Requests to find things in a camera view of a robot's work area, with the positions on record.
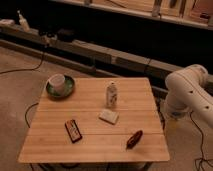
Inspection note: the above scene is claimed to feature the small white bottle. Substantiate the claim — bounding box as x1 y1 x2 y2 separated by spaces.
106 81 117 108

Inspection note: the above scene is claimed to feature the green plate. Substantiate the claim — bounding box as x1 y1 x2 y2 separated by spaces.
46 75 75 98

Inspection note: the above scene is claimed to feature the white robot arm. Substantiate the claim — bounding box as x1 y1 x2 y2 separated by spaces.
164 64 213 129

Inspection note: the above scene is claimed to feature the white sponge block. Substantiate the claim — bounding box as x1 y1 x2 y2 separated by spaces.
99 109 119 124

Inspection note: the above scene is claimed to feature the black cable at right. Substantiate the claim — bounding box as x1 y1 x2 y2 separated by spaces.
189 112 213 171

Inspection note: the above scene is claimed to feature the white spray bottle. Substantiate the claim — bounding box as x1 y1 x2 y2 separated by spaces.
17 11 30 31

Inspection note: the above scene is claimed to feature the dark red brown object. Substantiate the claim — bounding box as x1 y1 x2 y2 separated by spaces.
126 130 143 149

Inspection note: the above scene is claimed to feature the dark red rectangular box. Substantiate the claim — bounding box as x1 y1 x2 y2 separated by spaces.
65 120 82 143

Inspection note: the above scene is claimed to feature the black cable on floor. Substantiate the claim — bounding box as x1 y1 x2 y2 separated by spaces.
0 46 46 76

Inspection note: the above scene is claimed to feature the white cup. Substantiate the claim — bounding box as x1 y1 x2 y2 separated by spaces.
48 74 65 93

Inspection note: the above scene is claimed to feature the black device on ledge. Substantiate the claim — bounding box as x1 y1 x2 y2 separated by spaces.
57 29 75 42

